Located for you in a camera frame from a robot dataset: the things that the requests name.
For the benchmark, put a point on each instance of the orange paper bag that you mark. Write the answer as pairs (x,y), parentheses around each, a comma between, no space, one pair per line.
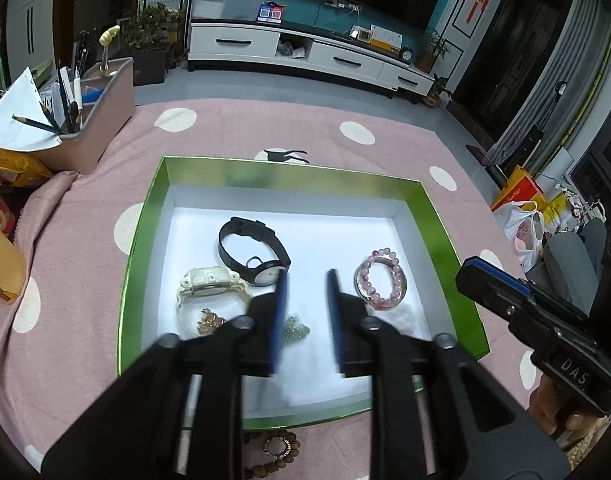
(518,187)

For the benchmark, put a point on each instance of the black wrist watch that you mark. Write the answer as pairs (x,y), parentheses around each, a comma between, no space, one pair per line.
(273,275)

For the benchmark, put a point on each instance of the white plastic bag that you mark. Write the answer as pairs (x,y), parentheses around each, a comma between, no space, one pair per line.
(523,230)

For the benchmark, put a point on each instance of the white wrist watch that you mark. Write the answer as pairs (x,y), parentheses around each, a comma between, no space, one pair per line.
(205,280)

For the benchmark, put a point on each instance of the thin metal bangle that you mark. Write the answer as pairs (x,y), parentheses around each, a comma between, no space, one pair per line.
(380,260)

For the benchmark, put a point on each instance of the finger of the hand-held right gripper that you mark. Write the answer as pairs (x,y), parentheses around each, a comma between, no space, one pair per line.
(485,285)

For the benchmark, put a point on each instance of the grey pencil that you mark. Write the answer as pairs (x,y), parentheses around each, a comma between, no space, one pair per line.
(35,124)

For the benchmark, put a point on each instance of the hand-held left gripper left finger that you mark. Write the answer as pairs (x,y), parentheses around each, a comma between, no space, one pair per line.
(280,320)

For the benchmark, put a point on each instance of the dark wooden door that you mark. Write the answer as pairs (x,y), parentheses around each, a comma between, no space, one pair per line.
(510,50)

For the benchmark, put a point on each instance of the clear plastic storage box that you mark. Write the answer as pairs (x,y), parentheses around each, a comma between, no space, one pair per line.
(228,5)

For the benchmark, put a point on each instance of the yellow bear container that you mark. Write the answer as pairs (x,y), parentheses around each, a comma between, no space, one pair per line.
(2,265)

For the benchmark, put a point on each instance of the small potted plant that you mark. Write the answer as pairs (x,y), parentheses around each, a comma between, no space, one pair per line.
(440,91)

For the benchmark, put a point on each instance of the small table clock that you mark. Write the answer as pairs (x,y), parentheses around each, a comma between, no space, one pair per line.
(407,53)

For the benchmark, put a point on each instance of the green cardboard box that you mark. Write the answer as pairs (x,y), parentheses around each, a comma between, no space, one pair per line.
(285,175)

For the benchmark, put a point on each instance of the pink dotted tablecloth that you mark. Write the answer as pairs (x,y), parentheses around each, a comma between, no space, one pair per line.
(235,120)

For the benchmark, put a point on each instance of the white television cabinet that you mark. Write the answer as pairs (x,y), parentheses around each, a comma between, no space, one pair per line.
(245,42)

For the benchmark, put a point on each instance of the tall potted plant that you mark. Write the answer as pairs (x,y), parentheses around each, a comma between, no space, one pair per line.
(433,50)

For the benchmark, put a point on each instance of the gold brooch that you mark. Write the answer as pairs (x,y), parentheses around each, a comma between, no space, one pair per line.
(210,321)

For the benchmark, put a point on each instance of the white tall cabinet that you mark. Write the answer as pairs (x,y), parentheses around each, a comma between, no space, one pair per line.
(30,15)

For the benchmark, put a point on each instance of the green crystal ornament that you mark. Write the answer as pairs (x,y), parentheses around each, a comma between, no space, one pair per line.
(295,332)

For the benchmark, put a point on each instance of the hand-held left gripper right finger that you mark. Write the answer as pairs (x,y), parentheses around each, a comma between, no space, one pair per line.
(335,320)

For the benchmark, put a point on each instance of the yellow snack packet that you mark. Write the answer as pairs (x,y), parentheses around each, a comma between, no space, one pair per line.
(12,165)

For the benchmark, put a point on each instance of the yellow and white box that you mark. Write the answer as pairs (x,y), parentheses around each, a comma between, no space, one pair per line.
(386,39)

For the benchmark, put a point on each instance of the pink desk organizer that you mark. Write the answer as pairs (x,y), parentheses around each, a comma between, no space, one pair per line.
(100,120)

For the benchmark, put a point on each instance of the grey striped curtain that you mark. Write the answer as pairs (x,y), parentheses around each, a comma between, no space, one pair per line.
(570,80)

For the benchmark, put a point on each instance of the person's right hand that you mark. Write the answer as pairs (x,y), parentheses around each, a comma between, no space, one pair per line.
(545,405)

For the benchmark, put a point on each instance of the large potted plant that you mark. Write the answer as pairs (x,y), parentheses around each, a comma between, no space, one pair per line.
(150,35)

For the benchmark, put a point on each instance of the white paper sheets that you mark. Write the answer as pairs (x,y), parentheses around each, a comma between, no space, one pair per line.
(10,120)

